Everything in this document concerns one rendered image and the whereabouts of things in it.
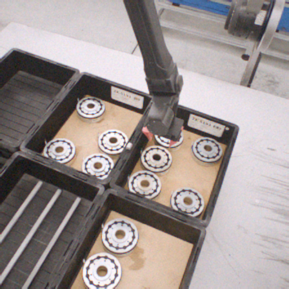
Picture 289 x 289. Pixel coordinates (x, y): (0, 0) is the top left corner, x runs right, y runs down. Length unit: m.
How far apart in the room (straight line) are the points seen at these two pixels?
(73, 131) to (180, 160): 0.39
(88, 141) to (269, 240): 0.70
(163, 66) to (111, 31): 2.35
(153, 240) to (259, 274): 0.38
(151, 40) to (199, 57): 2.21
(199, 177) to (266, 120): 0.55
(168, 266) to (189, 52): 2.25
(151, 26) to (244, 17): 0.56
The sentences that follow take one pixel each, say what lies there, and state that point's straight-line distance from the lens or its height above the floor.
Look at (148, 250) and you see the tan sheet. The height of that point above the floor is 0.83.
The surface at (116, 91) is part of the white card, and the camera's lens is 1.25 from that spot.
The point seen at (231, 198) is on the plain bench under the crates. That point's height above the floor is 0.70.
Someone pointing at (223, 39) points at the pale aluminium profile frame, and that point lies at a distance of 3.00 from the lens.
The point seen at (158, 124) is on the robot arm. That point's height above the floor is 1.13.
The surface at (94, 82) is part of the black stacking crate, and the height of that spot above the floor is 0.90.
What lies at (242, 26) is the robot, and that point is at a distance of 1.25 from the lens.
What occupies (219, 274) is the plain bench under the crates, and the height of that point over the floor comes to 0.70.
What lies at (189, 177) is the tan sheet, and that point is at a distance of 1.13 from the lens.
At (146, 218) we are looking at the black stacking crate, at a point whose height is 0.87.
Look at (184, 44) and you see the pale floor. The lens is 3.07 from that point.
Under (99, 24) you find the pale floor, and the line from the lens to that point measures 3.22.
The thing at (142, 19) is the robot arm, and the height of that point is 1.39.
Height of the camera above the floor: 1.77
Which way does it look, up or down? 53 degrees down
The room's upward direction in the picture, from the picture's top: 7 degrees clockwise
